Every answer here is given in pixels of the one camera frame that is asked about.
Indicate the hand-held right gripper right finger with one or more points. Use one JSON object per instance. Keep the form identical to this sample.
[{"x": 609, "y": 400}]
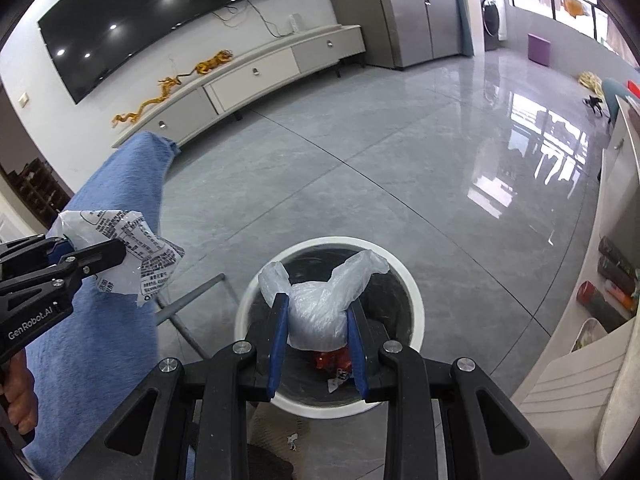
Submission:
[{"x": 357, "y": 350}]

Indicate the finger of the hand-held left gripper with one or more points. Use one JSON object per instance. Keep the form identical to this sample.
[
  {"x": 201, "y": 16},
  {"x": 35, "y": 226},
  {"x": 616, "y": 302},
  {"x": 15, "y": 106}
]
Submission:
[
  {"x": 100, "y": 257},
  {"x": 62, "y": 247}
]

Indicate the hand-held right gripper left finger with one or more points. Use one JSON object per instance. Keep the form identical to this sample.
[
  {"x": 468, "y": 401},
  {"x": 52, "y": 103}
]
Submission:
[{"x": 277, "y": 340}]

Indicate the red snack wrapper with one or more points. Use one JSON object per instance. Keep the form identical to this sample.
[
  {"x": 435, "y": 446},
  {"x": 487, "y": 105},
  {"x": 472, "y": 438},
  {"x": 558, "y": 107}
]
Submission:
[{"x": 330, "y": 359}]

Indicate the small white red wrapper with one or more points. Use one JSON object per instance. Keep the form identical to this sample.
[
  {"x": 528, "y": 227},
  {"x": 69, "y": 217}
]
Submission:
[{"x": 336, "y": 382}]

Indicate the white printed plastic bag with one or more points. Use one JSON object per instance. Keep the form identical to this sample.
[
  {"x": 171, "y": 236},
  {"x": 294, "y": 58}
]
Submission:
[{"x": 145, "y": 260}]

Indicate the clear white plastic bag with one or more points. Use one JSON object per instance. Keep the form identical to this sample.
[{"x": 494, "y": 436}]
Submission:
[{"x": 320, "y": 310}]

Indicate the white round trash bin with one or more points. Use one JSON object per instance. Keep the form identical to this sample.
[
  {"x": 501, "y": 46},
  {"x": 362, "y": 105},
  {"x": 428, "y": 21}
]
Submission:
[{"x": 320, "y": 266}]

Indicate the person's left hand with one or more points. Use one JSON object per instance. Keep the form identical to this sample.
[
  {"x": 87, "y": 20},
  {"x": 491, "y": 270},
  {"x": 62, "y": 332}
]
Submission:
[{"x": 17, "y": 395}]

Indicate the dark wooden shoe rack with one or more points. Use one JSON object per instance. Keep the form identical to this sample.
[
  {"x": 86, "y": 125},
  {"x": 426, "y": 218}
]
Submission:
[{"x": 35, "y": 185}]

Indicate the blue fluffy blanket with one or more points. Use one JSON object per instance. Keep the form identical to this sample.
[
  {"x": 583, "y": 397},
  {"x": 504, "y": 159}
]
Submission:
[{"x": 115, "y": 185}]

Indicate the small white paper scrap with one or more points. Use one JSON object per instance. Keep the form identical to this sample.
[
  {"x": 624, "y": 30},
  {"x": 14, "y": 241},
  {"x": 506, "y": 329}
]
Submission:
[{"x": 291, "y": 440}]

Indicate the golden dragon figurine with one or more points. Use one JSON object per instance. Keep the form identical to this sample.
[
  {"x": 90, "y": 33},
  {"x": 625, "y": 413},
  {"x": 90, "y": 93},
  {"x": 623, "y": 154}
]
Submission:
[{"x": 150, "y": 100}]

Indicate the golden tiger figurine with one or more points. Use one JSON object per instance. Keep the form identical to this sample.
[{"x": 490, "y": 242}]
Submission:
[{"x": 215, "y": 61}]

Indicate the white dish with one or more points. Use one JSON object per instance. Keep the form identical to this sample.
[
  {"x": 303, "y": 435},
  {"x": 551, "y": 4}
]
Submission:
[{"x": 587, "y": 337}]

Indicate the white grey television cabinet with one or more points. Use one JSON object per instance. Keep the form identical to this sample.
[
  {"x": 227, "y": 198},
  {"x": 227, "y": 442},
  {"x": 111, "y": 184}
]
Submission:
[{"x": 250, "y": 80}]

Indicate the red capped dark canister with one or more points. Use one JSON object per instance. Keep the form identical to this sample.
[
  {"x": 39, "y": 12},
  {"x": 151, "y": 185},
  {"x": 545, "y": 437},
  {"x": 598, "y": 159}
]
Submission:
[{"x": 600, "y": 307}]

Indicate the large black television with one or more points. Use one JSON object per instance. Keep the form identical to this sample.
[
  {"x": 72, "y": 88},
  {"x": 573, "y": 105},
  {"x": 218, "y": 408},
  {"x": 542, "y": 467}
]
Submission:
[{"x": 150, "y": 15}]

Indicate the orange bottle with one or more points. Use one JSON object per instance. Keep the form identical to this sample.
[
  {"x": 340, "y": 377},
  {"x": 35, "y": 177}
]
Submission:
[{"x": 620, "y": 292}]

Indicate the dark bottle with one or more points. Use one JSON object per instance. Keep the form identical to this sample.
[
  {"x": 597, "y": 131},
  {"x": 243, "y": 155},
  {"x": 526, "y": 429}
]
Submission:
[{"x": 617, "y": 255}]

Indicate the white shelf unit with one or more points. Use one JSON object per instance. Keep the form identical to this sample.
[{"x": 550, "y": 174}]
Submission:
[{"x": 620, "y": 200}]

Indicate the grey refrigerator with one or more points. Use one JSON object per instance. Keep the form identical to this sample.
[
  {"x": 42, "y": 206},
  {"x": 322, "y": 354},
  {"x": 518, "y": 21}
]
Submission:
[{"x": 410, "y": 10}]

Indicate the purple stool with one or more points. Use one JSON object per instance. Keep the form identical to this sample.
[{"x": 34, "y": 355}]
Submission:
[{"x": 539, "y": 50}]

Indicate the yellow cloth on floor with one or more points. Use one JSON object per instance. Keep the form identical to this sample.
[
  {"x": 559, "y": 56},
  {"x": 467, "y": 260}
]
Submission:
[{"x": 592, "y": 80}]

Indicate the teal chair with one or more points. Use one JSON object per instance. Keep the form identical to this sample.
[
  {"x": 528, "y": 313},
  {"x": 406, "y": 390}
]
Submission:
[{"x": 612, "y": 95}]

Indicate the washing machine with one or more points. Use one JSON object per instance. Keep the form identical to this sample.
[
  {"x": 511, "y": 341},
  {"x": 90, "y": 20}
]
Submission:
[{"x": 492, "y": 15}]

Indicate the hanging yellow cloth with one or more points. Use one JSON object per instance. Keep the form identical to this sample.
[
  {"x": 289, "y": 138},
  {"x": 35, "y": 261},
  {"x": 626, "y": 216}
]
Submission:
[{"x": 575, "y": 6}]

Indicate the grey metal table frame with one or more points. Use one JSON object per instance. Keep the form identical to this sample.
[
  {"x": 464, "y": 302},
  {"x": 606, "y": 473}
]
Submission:
[{"x": 192, "y": 296}]

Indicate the wall switch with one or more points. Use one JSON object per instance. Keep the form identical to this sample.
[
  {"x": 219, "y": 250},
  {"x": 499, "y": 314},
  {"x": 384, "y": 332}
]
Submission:
[{"x": 23, "y": 99}]

